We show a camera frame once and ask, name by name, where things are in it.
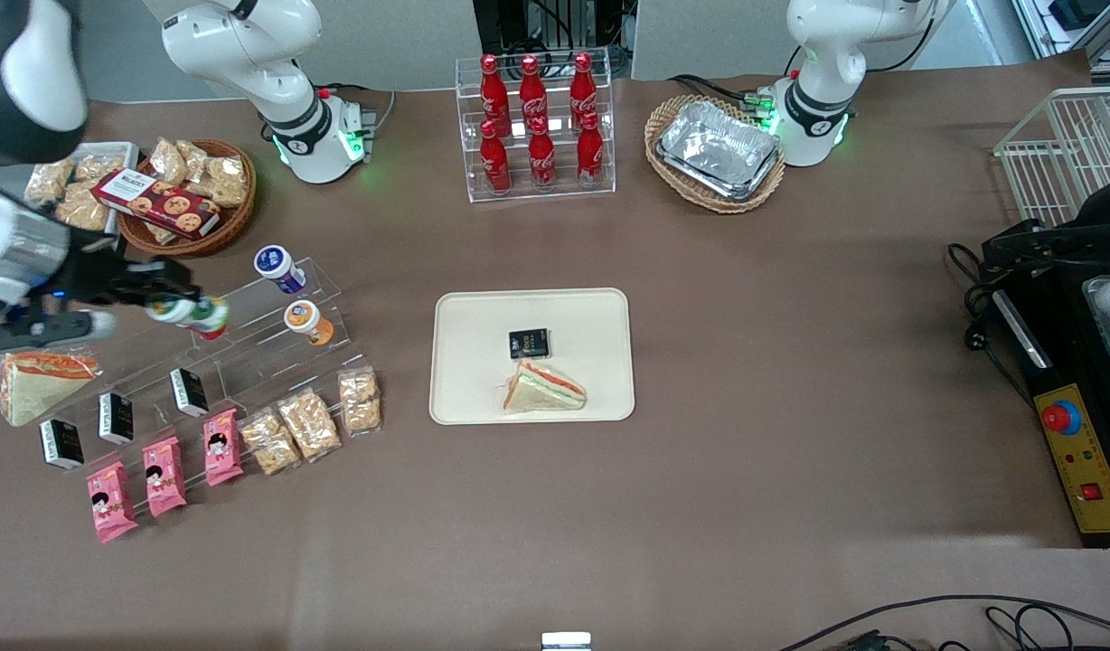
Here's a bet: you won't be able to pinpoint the long black cable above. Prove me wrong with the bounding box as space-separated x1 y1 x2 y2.
781 592 1110 651

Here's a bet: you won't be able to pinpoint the white snack bin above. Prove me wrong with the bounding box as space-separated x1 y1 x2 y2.
26 142 140 231

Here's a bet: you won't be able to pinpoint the green gum bottle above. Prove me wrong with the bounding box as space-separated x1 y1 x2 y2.
146 297 230 331

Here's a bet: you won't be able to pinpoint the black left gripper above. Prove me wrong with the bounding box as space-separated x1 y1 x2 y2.
983 172 1110 269

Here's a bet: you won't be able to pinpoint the black equipment rack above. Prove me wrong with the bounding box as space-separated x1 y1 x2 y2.
472 0 637 55

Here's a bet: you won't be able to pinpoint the wicker basket with foil trays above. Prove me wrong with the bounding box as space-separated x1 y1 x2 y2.
644 95 786 215

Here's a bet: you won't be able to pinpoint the clear acrylic bottle rack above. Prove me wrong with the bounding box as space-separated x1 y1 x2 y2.
456 47 616 204

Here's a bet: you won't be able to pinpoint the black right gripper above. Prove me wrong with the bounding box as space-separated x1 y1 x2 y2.
26 249 202 313

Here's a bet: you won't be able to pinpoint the orange gum bottle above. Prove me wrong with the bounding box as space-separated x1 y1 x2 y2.
284 300 334 346

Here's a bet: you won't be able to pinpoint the thin grey cable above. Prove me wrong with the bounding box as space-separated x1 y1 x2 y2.
315 83 398 137

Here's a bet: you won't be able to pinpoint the stacked foil trays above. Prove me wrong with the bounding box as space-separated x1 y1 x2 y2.
656 99 782 202

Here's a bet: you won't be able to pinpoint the red cola bottle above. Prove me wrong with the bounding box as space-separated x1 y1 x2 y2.
479 54 511 137
519 56 549 135
528 118 558 191
577 111 605 188
569 52 599 127
480 120 513 195

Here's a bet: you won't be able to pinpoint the beige plastic tray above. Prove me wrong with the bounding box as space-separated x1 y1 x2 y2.
428 288 635 426

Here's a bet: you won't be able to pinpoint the wrapped triangle sandwich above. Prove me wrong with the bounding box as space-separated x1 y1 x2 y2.
0 351 99 428
503 360 588 415

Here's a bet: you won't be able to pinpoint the pink cartoon snack pack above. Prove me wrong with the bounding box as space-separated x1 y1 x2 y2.
142 436 188 518
202 409 246 487
86 461 140 543

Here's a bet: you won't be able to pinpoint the aluminium frame shelf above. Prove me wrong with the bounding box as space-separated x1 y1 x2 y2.
1011 0 1110 87

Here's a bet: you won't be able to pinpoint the black power cable with plug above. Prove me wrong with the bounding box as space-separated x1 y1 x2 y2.
948 240 1035 408

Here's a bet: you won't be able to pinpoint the wicker basket with snacks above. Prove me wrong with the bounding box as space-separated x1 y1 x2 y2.
117 138 258 259

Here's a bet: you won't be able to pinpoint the rice crisp snack pack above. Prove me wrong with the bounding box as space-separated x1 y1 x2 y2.
53 185 113 231
177 140 214 182
26 158 75 204
239 409 303 477
150 138 191 186
202 156 249 207
338 366 382 437
71 154 127 184
277 387 343 464

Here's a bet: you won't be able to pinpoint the purple gum bottle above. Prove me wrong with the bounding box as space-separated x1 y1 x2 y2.
255 244 307 295

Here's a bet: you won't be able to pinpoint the white wire basket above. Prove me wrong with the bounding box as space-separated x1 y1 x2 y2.
993 86 1110 227

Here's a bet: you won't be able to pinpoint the clear acrylic tiered stand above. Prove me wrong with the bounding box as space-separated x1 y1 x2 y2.
67 258 384 480

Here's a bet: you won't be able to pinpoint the black arm base cable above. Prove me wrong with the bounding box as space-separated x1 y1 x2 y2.
668 72 777 114

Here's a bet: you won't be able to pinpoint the red cookie box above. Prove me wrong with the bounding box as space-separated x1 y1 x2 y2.
92 169 221 241

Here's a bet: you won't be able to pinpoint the black sealing machine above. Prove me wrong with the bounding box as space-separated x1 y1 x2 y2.
984 235 1110 548

